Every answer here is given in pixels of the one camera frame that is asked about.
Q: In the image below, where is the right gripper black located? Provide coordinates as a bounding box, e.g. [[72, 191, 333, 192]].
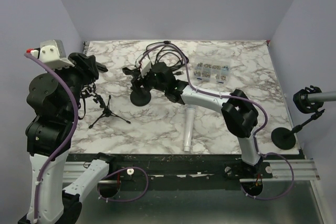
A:
[[130, 67, 166, 98]]

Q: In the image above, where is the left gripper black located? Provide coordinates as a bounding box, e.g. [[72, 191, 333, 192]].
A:
[[47, 51, 99, 118]]

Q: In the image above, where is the black round-base mic stand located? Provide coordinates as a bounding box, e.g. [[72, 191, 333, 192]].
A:
[[122, 67, 151, 107]]

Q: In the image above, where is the white microphone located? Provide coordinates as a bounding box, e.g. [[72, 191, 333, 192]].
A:
[[184, 105, 196, 152]]

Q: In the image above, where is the black tripod mic stand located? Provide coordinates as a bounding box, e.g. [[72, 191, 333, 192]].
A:
[[78, 83, 131, 129]]

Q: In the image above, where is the black microphone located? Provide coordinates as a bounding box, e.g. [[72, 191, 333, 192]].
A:
[[96, 62, 108, 73]]

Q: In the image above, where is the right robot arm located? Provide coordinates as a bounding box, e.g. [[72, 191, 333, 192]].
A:
[[123, 62, 261, 178]]

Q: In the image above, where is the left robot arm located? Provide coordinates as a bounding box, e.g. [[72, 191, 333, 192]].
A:
[[19, 53, 117, 223]]

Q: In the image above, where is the right black round-base stand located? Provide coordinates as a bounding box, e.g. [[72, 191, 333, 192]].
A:
[[271, 85, 326, 151]]

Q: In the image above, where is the grey microphone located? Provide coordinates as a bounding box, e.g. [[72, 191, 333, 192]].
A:
[[305, 91, 336, 103]]

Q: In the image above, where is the clear plastic screw box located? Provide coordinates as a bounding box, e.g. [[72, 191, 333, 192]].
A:
[[192, 45, 233, 84]]

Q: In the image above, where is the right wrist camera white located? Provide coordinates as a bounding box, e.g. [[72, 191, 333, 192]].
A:
[[135, 58, 152, 78]]

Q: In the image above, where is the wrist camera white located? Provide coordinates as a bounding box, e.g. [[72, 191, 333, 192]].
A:
[[135, 58, 152, 78], [26, 39, 75, 70]]

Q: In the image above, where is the black usb cable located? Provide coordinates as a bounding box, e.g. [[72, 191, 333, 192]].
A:
[[146, 39, 190, 76]]

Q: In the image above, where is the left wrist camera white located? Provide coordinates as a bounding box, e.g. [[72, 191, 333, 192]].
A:
[[26, 39, 75, 70]]

